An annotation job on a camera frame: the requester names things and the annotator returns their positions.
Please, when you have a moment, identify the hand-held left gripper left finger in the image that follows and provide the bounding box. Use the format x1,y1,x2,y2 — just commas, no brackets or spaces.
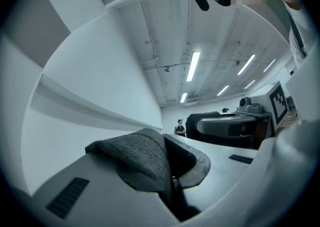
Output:
31,152,181,227

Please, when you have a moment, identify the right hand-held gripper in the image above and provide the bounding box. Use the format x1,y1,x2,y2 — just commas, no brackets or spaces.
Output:
196,80,291,137

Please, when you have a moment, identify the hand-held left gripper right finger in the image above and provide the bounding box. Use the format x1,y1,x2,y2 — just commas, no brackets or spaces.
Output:
162,133,260,214

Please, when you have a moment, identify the black backpack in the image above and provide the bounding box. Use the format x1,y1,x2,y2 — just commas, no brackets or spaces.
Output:
84,111,262,194

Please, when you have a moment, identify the row of ceiling light tubes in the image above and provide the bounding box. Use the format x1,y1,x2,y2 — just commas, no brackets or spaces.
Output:
179,51,276,104

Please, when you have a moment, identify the person's white shirt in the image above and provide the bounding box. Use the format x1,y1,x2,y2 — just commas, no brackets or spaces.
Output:
288,2,310,68

